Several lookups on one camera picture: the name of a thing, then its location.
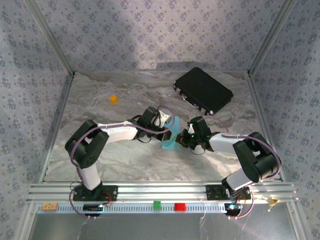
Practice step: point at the light blue paper sheet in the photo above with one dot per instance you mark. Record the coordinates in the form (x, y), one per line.
(176, 125)

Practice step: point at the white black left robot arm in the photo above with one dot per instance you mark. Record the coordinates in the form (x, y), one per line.
(90, 177)

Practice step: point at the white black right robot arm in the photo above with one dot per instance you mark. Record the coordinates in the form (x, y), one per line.
(235, 181)

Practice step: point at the small yellow folded paper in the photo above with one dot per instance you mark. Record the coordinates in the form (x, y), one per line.
(273, 201)

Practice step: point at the black hard case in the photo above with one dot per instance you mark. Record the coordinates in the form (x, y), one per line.
(203, 88)

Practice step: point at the small yellow cube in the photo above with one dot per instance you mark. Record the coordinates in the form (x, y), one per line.
(114, 99)

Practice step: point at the small red toy brick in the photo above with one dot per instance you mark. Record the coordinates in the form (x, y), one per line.
(180, 207)

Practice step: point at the small green toy brick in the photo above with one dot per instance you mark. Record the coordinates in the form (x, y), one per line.
(157, 205)

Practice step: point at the black right controller board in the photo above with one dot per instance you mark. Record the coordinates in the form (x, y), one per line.
(232, 207)

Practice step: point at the black controller board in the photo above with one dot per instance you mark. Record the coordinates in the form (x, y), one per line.
(232, 207)
(91, 207)

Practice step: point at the black left controller board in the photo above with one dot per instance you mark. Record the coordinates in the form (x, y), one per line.
(91, 207)

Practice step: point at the orange label plate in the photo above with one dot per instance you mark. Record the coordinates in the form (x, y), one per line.
(50, 206)

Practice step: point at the aluminium mounting rail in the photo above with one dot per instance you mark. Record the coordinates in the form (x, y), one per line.
(162, 192)

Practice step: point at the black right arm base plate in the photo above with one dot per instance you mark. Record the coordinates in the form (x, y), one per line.
(212, 192)

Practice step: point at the aluminium floor edge rail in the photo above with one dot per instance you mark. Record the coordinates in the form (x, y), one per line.
(58, 125)
(260, 112)

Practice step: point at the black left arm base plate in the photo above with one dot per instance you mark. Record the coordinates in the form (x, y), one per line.
(112, 192)

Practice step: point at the aluminium upright frame post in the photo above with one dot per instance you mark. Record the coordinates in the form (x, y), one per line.
(52, 37)
(271, 37)

